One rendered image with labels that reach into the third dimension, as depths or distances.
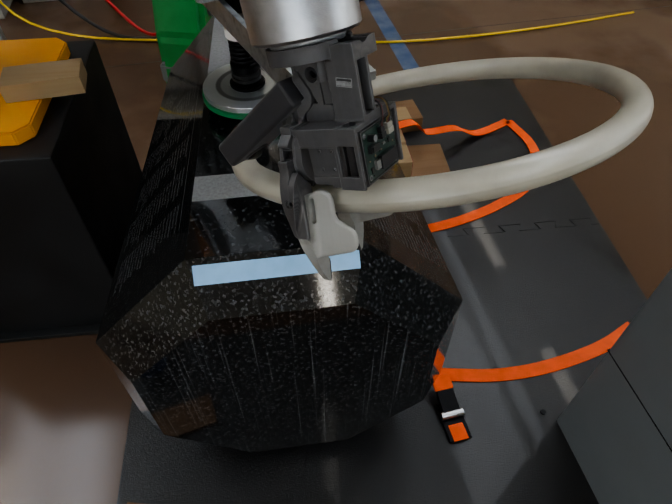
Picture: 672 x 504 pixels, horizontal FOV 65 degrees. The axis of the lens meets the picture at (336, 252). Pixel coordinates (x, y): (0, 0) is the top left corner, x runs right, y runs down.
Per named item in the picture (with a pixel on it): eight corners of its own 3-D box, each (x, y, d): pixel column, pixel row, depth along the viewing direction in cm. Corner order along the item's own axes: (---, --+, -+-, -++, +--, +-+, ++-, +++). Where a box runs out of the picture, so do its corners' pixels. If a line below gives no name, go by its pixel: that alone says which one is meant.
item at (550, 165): (194, 149, 79) (187, 130, 77) (457, 65, 94) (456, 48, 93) (349, 283, 39) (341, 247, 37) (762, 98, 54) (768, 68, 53)
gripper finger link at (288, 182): (299, 244, 46) (289, 141, 43) (285, 242, 47) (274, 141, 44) (329, 230, 50) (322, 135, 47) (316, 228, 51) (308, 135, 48)
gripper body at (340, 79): (365, 200, 43) (335, 44, 37) (282, 195, 47) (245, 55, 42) (406, 164, 48) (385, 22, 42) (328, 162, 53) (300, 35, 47)
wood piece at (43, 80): (5, 104, 139) (-4, 87, 135) (11, 83, 145) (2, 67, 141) (85, 93, 142) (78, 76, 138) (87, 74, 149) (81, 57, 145)
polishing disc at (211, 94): (248, 124, 117) (247, 120, 116) (184, 91, 126) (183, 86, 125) (310, 83, 128) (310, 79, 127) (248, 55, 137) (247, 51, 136)
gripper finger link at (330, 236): (353, 297, 46) (346, 193, 43) (300, 287, 49) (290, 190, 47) (371, 285, 49) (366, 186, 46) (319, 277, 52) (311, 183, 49)
